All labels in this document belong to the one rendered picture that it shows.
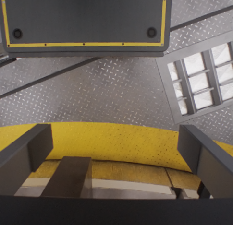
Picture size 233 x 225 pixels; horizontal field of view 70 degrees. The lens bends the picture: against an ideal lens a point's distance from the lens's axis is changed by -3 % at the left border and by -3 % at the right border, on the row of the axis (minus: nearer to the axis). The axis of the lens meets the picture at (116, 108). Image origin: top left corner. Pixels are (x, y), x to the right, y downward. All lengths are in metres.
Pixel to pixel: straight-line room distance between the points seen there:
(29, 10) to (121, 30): 0.38
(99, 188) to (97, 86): 0.59
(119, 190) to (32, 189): 0.47
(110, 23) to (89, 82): 0.45
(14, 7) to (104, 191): 0.94
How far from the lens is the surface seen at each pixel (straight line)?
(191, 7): 1.17
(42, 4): 0.83
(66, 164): 0.83
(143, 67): 1.06
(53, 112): 1.18
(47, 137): 0.16
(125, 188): 0.99
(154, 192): 1.02
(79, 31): 0.76
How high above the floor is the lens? 1.06
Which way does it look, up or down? 75 degrees down
